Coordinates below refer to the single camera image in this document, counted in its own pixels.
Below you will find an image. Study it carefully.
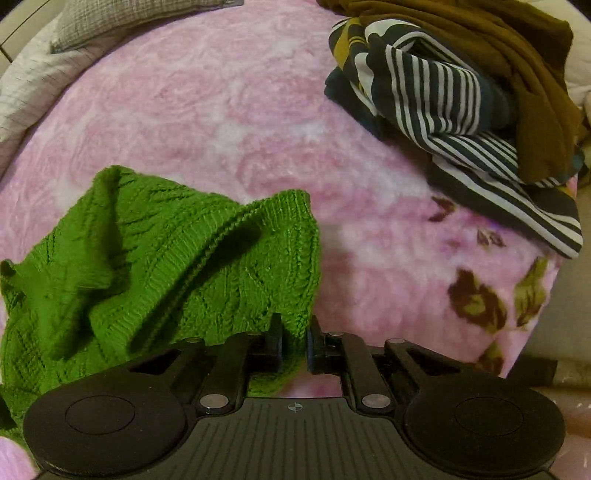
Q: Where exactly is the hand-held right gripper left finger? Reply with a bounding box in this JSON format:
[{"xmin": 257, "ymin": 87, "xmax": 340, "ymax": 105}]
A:
[{"xmin": 128, "ymin": 313, "xmax": 284, "ymax": 414}]

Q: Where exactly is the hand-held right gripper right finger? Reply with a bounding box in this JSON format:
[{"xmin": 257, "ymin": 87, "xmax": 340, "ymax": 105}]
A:
[{"xmin": 307, "ymin": 315, "xmax": 462, "ymax": 411}]

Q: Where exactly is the green knitted sweater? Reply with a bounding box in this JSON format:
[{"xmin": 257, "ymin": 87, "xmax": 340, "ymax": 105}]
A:
[{"xmin": 0, "ymin": 165, "xmax": 322, "ymax": 450}]

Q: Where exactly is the pink floral blanket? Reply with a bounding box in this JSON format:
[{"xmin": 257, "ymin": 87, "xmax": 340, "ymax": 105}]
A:
[{"xmin": 0, "ymin": 0, "xmax": 580, "ymax": 480}]

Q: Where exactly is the navy white striped garment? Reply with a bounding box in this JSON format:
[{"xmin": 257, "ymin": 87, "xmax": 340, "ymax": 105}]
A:
[{"xmin": 324, "ymin": 16, "xmax": 584, "ymax": 259}]

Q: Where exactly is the brown garment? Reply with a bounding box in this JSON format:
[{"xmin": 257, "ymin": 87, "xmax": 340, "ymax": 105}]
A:
[{"xmin": 317, "ymin": 0, "xmax": 583, "ymax": 184}]

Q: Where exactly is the grey checked pillow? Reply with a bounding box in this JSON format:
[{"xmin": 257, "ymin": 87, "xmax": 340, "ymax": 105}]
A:
[
  {"xmin": 0, "ymin": 19, "xmax": 93, "ymax": 144},
  {"xmin": 49, "ymin": 0, "xmax": 245, "ymax": 53}
]

